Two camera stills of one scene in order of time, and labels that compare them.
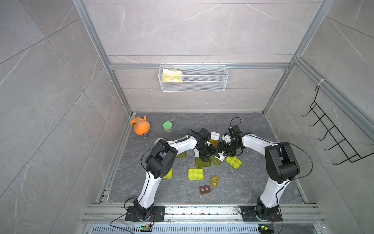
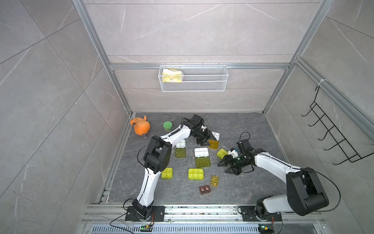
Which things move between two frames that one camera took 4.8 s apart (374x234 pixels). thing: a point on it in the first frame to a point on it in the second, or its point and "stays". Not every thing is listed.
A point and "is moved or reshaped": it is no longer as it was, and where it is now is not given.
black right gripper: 221,147 to 234,170
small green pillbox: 214,160 is moved or reshaped
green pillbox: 200,163 stays
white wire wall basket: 193,78 stays
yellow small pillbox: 215,180 stays
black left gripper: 213,152 to 208,136
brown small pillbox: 205,189 stays
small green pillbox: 169,175 stays
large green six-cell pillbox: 196,174 stays
